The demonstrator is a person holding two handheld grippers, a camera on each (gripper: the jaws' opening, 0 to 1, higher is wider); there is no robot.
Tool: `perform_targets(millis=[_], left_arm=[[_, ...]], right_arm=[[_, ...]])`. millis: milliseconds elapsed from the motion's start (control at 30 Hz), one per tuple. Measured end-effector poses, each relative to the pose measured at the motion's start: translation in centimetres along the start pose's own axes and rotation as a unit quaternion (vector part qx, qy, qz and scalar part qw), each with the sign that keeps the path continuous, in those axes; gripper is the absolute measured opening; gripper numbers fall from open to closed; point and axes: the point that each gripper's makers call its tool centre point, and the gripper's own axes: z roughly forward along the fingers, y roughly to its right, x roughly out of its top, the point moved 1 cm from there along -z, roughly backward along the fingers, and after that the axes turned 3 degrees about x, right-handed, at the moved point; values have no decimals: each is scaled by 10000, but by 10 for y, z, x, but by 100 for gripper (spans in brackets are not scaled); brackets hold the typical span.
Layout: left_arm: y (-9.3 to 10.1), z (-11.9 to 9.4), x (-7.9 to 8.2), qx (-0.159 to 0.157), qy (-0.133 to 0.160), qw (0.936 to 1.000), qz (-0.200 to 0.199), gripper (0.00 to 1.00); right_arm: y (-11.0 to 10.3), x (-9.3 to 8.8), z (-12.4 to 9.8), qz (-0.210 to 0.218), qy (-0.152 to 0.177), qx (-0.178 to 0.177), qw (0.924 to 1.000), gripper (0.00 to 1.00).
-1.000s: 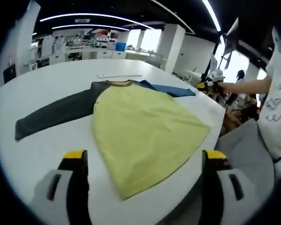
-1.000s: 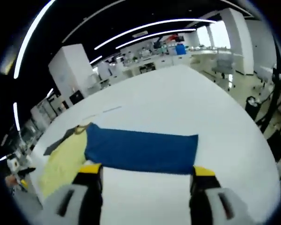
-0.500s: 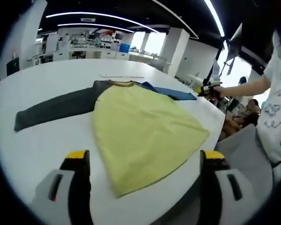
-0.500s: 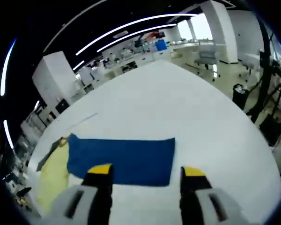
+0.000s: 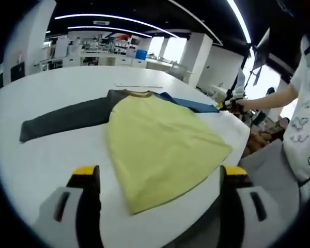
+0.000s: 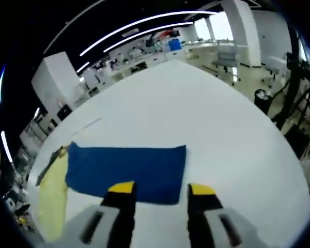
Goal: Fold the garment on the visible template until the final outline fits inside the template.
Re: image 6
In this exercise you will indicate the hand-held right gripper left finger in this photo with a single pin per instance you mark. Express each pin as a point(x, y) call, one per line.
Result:
point(121, 214)

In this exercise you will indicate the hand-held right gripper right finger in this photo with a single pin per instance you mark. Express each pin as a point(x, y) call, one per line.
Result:
point(201, 214)

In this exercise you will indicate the blue cloth template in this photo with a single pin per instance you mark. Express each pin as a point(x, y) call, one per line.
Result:
point(124, 170)

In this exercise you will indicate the black box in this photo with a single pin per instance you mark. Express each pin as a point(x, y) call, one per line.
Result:
point(64, 112)

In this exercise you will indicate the black waste bin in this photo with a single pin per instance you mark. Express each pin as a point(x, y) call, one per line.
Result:
point(263, 102)

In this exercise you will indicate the white lab counter row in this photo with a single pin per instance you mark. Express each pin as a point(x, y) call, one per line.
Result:
point(134, 67)

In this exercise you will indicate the white square pillar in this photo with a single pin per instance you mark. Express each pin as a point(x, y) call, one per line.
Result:
point(54, 80)
point(242, 33)

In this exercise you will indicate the black tripod stand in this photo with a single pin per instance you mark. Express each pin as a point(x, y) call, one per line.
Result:
point(297, 98)

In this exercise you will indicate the grey office chair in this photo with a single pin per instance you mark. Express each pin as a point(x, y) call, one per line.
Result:
point(226, 60)

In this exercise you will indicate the blue bin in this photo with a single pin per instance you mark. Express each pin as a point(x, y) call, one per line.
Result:
point(175, 44)

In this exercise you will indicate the ceiling light strip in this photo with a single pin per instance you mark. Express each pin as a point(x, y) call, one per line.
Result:
point(149, 32)
point(144, 23)

